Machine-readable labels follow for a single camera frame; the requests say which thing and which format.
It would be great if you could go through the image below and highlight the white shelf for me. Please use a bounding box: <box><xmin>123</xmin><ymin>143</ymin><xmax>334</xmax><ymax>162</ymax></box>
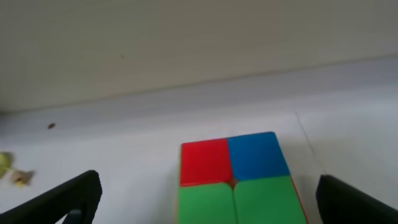
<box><xmin>0</xmin><ymin>0</ymin><xmax>398</xmax><ymax>224</ymax></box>

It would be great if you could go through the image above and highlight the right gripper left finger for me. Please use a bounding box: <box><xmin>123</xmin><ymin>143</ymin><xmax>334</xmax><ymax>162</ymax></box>
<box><xmin>0</xmin><ymin>169</ymin><xmax>103</xmax><ymax>224</ymax></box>

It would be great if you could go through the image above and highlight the many-coloured puzzle cube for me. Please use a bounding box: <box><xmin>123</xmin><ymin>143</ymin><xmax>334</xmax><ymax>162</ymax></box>
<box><xmin>176</xmin><ymin>131</ymin><xmax>309</xmax><ymax>224</ymax></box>

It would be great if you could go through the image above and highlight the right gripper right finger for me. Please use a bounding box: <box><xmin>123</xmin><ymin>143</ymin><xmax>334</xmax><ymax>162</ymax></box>
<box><xmin>315</xmin><ymin>174</ymin><xmax>398</xmax><ymax>224</ymax></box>

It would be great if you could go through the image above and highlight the yellow rattle drum toy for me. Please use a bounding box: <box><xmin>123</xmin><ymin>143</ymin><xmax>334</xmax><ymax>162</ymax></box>
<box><xmin>0</xmin><ymin>151</ymin><xmax>35</xmax><ymax>189</ymax></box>

